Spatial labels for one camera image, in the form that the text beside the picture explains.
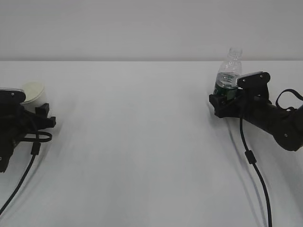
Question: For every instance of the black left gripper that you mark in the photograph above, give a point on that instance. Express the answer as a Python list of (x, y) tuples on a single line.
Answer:
[(15, 123)]

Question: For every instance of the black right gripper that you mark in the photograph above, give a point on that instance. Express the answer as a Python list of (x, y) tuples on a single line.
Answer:
[(252, 104)]

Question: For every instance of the clear green-label water bottle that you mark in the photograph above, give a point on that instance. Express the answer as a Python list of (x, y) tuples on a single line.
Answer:
[(229, 71)]

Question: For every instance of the white paper cup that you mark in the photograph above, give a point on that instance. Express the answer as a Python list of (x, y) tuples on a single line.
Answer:
[(35, 95)]

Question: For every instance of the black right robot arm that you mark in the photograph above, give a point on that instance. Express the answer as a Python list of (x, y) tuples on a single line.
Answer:
[(286, 127)]

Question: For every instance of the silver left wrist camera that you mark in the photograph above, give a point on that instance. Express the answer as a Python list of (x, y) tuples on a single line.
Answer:
[(12, 96)]

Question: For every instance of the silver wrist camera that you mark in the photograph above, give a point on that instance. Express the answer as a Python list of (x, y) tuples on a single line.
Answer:
[(12, 96), (253, 80)]

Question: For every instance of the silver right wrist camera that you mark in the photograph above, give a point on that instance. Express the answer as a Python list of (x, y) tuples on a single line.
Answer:
[(253, 80)]

